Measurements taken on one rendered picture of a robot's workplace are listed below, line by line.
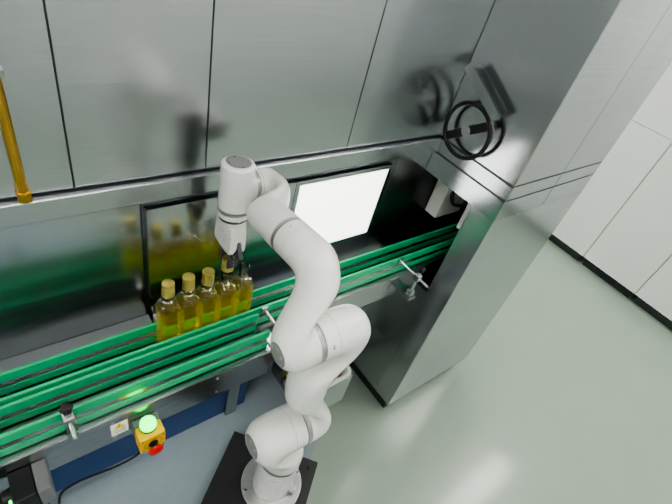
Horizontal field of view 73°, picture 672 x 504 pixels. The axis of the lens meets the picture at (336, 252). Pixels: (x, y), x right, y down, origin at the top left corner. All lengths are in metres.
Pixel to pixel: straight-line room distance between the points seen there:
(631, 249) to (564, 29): 3.21
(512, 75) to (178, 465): 1.66
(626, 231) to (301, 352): 3.97
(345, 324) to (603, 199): 3.87
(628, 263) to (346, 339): 3.92
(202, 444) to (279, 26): 1.28
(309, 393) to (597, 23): 1.27
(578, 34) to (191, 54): 1.09
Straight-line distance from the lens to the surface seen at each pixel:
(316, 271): 0.86
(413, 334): 2.27
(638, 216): 4.55
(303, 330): 0.87
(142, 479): 1.64
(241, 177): 1.11
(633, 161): 4.49
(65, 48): 1.08
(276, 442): 1.21
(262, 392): 1.78
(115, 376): 1.42
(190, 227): 1.36
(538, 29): 1.68
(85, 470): 1.62
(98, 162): 1.20
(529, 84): 1.68
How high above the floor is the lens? 2.26
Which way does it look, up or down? 39 degrees down
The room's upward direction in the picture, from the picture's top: 17 degrees clockwise
